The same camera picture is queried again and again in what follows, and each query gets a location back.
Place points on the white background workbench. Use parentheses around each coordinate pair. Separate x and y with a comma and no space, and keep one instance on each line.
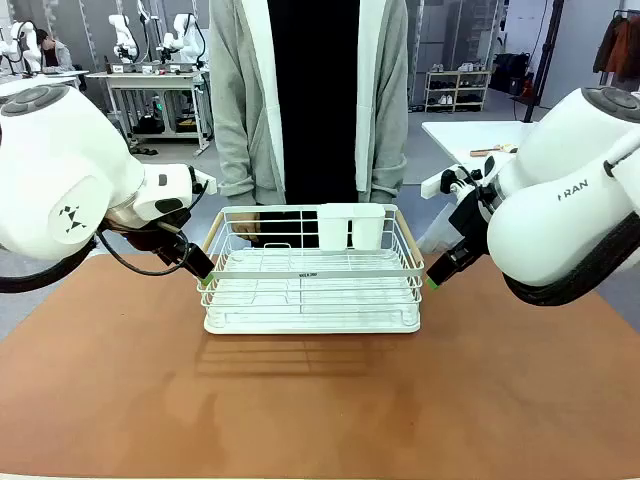
(150,77)

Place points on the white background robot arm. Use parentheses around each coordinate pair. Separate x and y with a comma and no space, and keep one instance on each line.
(185,40)
(22,45)
(122,37)

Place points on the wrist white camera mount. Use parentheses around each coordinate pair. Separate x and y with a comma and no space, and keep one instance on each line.
(440,185)
(206,182)

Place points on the seated person in grey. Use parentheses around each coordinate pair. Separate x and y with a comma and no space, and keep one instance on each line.
(52,52)

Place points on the white background desk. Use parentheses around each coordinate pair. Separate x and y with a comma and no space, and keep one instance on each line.
(30,82)

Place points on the person in grey cardigan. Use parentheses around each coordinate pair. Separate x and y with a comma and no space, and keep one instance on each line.
(320,100)

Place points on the white plastic utensil holder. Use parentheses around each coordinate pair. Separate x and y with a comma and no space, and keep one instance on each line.
(350,227)

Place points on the black garment rack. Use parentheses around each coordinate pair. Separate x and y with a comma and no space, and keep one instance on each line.
(625,12)

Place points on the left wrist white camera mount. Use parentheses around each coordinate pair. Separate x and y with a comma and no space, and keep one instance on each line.
(206,182)

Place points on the wooden shoe rack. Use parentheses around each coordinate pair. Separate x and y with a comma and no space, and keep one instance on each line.
(457,90)

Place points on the person's right forearm grey sleeve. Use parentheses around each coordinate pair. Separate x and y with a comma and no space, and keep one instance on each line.
(235,150)

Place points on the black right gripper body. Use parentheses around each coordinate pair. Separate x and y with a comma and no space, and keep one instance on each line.
(475,225)

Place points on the hanging brown orange jackets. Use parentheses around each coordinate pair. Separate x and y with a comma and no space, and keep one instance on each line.
(620,45)

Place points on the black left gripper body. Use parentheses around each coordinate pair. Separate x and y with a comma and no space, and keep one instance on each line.
(170,245)

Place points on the person's left forearm grey sleeve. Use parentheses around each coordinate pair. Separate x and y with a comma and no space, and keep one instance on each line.
(390,150)

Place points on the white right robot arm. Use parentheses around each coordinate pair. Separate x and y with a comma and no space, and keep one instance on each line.
(560,210)

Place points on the black stand pole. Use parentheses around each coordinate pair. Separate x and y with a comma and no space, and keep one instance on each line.
(542,65)

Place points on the grey sneakers pair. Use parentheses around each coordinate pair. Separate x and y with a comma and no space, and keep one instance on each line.
(437,68)

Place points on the white plastic drip tray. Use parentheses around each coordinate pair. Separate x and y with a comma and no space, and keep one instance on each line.
(310,327)

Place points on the black bags pile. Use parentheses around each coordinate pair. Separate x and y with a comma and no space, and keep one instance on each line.
(512,72)

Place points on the person's right hand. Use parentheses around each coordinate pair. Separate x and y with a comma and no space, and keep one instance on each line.
(247,222)

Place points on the translucent white plastic bag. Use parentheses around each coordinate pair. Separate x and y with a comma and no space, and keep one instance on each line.
(437,235)

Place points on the white sneakers pair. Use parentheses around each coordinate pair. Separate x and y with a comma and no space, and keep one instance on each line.
(466,67)

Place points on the large white side table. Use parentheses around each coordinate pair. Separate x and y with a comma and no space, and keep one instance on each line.
(470,135)

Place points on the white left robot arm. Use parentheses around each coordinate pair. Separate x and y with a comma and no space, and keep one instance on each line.
(60,150)

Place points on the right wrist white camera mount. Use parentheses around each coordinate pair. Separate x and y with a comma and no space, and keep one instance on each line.
(440,185)

